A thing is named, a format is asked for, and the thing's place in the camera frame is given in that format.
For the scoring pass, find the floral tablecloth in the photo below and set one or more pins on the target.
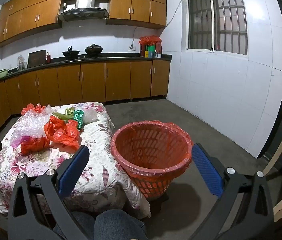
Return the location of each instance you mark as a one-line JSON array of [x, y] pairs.
[[101, 170]]

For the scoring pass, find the red plastic bin liner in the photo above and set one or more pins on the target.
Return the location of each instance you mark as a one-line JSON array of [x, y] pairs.
[[156, 172]]

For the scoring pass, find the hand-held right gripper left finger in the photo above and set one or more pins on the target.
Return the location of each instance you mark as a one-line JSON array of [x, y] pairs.
[[73, 170]]

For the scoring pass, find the black wok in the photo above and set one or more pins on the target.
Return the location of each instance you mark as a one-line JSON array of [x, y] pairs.
[[70, 53]]

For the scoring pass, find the green box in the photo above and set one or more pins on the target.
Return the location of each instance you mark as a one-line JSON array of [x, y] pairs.
[[151, 50]]

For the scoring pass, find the light green plastic bag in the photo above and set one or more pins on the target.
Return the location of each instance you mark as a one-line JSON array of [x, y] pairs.
[[62, 116]]

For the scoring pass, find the barred window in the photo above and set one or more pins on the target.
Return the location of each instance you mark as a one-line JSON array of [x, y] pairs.
[[216, 17]]

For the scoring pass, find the green basin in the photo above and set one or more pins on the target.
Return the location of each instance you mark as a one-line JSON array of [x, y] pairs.
[[1, 73]]

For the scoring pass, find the wooden wall cabinets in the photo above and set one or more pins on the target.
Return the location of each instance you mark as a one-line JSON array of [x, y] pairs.
[[43, 12]]

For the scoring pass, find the large red plastic bag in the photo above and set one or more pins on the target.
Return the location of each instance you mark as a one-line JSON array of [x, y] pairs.
[[63, 132]]

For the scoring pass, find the red plastic waste basket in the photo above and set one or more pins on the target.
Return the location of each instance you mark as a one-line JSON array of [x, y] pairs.
[[153, 187]]

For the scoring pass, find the steel range hood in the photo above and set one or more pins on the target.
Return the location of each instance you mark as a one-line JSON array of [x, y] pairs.
[[84, 10]]

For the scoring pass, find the red bag over bottles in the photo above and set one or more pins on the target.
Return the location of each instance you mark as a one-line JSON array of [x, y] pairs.
[[149, 40]]

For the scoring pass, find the person's left leg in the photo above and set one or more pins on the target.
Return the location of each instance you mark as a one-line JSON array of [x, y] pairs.
[[81, 225]]

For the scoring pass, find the clear plastic bag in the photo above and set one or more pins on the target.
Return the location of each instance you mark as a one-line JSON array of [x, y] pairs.
[[89, 116]]

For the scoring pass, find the red sauce bottles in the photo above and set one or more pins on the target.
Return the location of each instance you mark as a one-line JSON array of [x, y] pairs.
[[142, 50]]

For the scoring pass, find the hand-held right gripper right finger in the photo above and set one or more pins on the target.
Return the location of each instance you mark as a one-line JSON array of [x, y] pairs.
[[207, 172]]

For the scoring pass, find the green foil wrapper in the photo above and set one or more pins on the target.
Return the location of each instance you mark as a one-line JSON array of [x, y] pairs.
[[78, 118]]

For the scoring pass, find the person's right leg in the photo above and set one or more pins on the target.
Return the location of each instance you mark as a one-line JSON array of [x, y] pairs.
[[118, 227]]

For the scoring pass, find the clear plastic jar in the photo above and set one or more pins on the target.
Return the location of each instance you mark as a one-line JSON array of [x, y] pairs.
[[21, 63]]

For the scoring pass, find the black kitchen countertop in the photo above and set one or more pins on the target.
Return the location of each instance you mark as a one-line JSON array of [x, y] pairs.
[[121, 58]]

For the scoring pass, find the small red plastic bag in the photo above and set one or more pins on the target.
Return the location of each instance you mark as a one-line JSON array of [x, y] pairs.
[[32, 108]]

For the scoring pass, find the wooden base cabinets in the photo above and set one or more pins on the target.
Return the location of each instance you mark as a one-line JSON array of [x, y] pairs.
[[93, 82]]

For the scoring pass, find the black pot with lid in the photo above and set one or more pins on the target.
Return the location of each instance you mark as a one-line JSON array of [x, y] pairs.
[[94, 49]]

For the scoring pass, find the wall outlet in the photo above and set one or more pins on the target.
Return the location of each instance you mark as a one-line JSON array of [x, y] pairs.
[[132, 48]]

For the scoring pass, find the dark sauce bottle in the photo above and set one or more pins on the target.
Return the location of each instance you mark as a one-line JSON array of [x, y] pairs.
[[159, 48]]

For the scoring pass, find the person's leg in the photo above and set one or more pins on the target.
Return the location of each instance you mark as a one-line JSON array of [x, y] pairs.
[[81, 225], [118, 227]]

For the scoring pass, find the clear bubble wrap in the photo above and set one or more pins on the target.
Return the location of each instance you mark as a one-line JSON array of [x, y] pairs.
[[31, 125]]

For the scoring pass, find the red bottle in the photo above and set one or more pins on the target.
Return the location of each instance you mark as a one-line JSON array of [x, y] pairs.
[[48, 58]]

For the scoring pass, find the brown cutting board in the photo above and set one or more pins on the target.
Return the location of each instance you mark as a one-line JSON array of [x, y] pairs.
[[36, 58]]

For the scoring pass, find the pink plastic bag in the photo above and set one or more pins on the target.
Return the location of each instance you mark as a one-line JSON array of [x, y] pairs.
[[18, 142]]

